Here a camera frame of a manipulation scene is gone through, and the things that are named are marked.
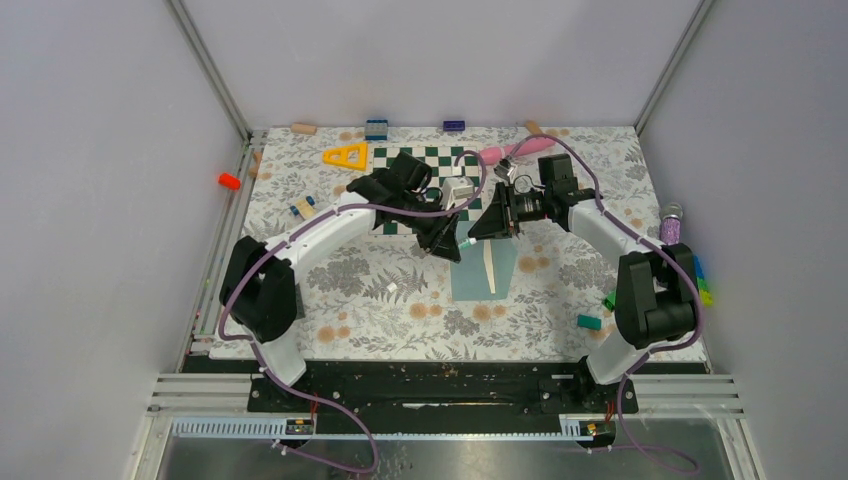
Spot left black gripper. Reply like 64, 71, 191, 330
398, 192, 461, 262

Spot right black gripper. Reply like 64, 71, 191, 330
468, 182, 552, 242

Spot small green white peg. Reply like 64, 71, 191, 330
459, 238, 477, 250

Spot grey-blue envelope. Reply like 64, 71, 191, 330
450, 239, 517, 301

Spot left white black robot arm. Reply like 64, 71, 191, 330
218, 153, 468, 411

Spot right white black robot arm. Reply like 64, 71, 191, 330
469, 154, 703, 412

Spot green white chessboard mat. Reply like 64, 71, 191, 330
367, 143, 491, 240

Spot pink toy microphone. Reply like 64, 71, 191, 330
479, 138, 555, 166

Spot floral patterned table mat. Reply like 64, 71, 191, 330
240, 127, 660, 361

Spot right wooden cylinder peg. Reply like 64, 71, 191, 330
524, 120, 543, 135

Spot wooden cylinder peg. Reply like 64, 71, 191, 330
524, 120, 543, 135
290, 122, 318, 136

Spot purple lego brick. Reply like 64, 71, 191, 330
442, 120, 466, 132

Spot yellow triangle toy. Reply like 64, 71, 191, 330
322, 142, 368, 172

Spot teal small block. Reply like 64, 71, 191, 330
577, 314, 603, 331

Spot blue grey lego brick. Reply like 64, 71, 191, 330
363, 119, 389, 141

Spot wooden toy car blue wheels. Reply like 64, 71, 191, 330
289, 196, 316, 220

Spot purple glitter microphone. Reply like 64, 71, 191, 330
659, 202, 683, 245

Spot left wooden cylinder peg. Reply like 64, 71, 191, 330
290, 122, 318, 136

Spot colourful block toy pile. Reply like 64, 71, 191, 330
694, 256, 714, 307

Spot orange red small cylinder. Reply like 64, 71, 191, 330
217, 172, 242, 191

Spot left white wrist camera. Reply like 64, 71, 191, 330
441, 176, 476, 210

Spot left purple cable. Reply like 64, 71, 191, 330
217, 150, 489, 475

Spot purple cable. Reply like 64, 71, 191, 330
504, 135, 705, 477
217, 150, 489, 475

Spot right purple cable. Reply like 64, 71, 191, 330
504, 135, 705, 477

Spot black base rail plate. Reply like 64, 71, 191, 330
182, 356, 710, 436

